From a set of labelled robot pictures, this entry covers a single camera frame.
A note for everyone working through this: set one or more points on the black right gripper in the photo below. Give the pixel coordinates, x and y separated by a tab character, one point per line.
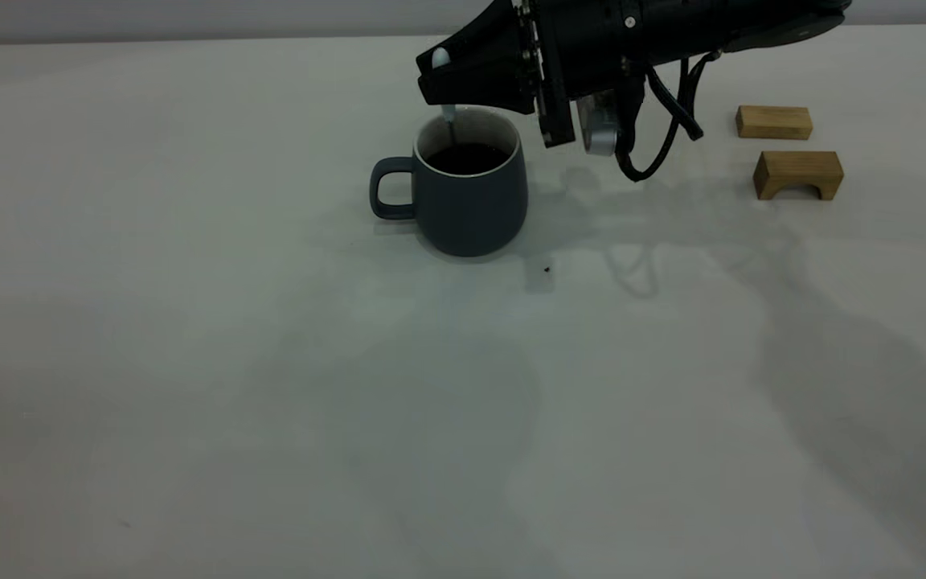
583	48

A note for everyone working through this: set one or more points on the dark coffee liquid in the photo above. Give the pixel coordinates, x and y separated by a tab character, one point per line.
471	159

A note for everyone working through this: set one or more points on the dark grey ceramic cup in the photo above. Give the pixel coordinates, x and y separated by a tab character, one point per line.
471	213

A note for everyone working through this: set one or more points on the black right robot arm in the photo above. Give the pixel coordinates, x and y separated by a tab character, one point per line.
736	24

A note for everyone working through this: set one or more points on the flat rectangular wooden block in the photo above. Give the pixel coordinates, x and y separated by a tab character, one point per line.
774	122

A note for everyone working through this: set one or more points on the arched wooden block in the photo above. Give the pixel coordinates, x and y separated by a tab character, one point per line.
798	165

